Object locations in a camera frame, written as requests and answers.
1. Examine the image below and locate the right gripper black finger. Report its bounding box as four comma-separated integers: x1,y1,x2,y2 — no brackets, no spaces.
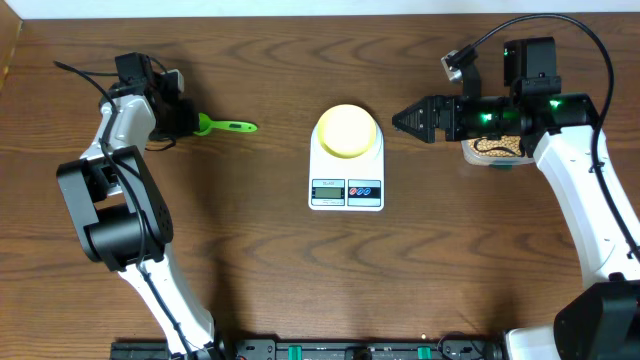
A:
392,120,436,143
392,96,436,121

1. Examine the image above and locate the green plastic measuring scoop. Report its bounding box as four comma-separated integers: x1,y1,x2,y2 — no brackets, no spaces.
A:
194,113,258,136

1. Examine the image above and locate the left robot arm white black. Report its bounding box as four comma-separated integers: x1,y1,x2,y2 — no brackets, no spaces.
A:
56,52,228,359

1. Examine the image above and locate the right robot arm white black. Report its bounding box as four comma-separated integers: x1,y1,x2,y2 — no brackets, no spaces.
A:
392,37,639,359

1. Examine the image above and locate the yellow plastic bowl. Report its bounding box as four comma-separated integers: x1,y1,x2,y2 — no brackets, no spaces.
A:
316,104,377,159

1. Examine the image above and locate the white digital kitchen scale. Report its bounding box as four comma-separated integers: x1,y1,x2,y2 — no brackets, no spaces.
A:
308,115,385,212

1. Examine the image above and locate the clear container of soybeans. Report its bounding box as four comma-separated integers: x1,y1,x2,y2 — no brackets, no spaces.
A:
462,136,534,167

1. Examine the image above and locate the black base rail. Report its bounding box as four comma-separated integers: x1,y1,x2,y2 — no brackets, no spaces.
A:
109,338,507,360

